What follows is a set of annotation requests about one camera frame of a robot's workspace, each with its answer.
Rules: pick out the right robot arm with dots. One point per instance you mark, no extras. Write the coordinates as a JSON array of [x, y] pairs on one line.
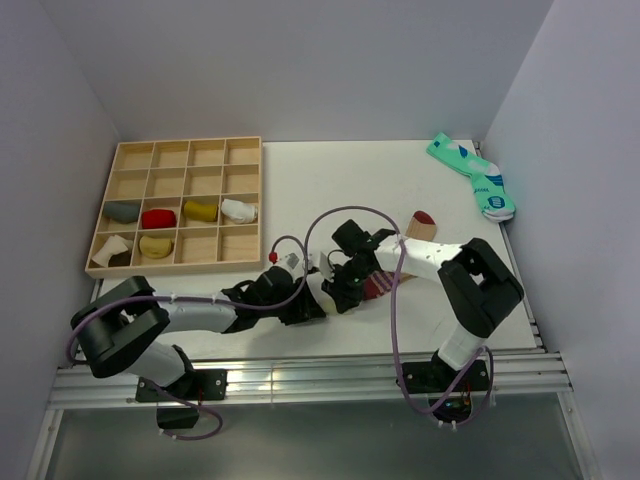
[[481, 289]]

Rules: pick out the teal patterned sock pair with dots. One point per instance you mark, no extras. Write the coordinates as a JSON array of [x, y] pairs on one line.
[[485, 177]]

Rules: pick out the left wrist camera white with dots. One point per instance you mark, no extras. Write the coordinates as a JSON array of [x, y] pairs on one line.
[[291, 263]]

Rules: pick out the aluminium frame rail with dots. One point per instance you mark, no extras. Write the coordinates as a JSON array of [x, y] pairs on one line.
[[322, 418]]

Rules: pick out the pale green ankle sock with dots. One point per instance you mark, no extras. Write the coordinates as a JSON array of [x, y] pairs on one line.
[[330, 302]]

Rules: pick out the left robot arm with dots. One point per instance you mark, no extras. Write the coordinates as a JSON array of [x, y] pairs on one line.
[[118, 332]]

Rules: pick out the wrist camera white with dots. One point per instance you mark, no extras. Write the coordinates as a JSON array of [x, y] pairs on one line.
[[291, 263], [325, 266]]

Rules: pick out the wooden compartment tray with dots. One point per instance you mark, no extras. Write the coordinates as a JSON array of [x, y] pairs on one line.
[[165, 174]]

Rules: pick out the red rolled sock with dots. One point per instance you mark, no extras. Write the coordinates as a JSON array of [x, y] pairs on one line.
[[158, 219]]

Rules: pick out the grey rolled sock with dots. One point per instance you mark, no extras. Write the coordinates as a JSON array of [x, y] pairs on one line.
[[122, 212]]

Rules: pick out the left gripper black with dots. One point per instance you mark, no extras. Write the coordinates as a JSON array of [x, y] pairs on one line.
[[305, 309]]

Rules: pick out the white and brown rolled sock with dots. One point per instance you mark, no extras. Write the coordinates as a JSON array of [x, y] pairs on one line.
[[113, 246]]

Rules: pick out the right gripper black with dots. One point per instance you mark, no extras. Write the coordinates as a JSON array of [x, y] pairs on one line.
[[344, 298]]

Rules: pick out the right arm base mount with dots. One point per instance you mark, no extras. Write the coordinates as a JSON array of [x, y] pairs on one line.
[[450, 397]]

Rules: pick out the mustard yellow rolled sock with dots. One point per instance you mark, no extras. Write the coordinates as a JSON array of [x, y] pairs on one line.
[[200, 212]]

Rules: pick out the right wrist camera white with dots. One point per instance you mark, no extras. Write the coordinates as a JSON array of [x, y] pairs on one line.
[[325, 266]]

